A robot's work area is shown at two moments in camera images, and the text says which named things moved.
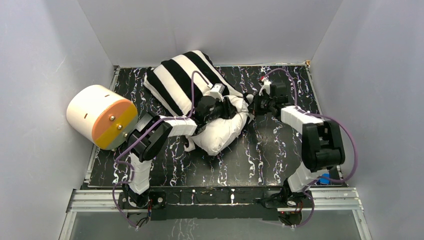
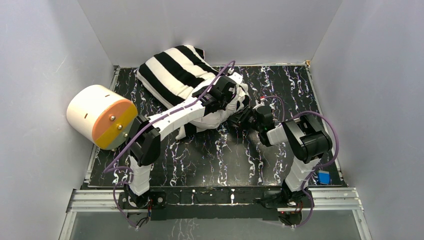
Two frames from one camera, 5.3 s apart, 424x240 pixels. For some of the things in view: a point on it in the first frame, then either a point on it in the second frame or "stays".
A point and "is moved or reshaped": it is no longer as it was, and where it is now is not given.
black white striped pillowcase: x=174 y=87 is moved or reshaped
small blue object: x=325 y=178 stays
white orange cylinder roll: x=100 y=115 stays
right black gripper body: x=263 y=104 → x=252 y=120
